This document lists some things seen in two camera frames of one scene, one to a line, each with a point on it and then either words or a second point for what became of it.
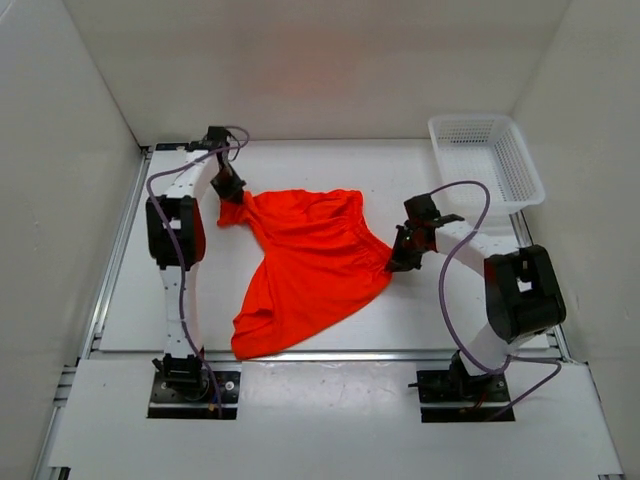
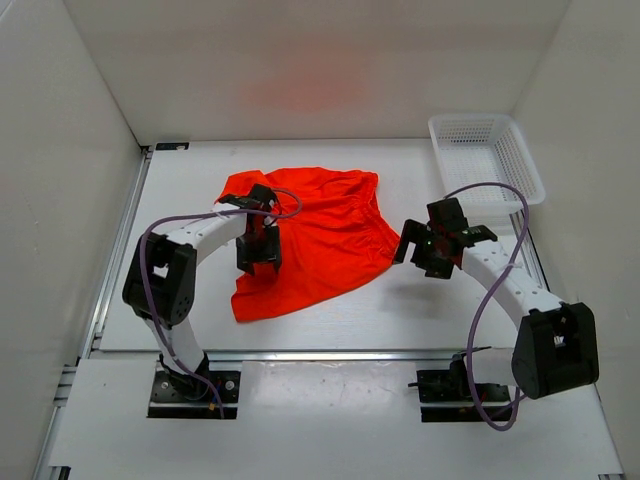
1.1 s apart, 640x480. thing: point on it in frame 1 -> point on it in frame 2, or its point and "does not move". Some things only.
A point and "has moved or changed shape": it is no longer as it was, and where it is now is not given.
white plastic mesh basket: x=490 y=151 does not move
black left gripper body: x=227 y=181 -> x=260 y=244
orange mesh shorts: x=323 y=262 has moved or changed shape
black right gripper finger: x=396 y=262 -> x=411 y=231
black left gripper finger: x=231 y=197 -> x=247 y=264
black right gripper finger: x=411 y=259 -> x=437 y=267
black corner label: x=171 y=146 does not move
